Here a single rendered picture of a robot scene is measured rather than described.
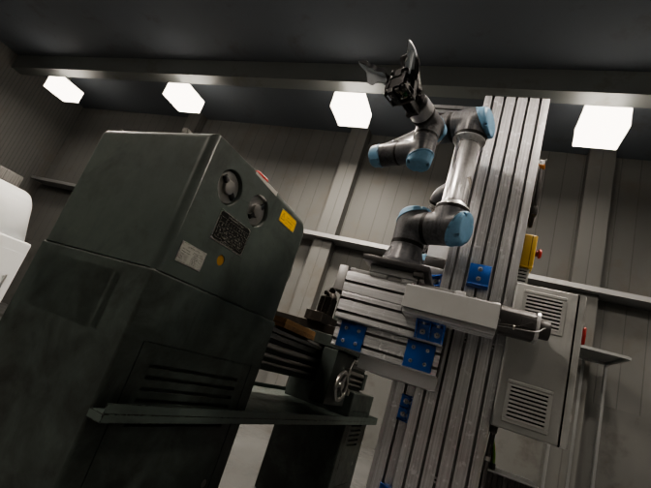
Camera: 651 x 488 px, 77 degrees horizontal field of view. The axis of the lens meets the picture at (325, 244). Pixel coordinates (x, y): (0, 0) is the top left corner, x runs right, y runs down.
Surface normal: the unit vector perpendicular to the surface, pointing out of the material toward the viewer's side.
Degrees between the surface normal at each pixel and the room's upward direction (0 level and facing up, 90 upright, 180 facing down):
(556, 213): 90
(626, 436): 90
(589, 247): 90
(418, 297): 90
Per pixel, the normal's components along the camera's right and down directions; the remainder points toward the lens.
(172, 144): -0.38, -0.38
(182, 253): 0.87, 0.15
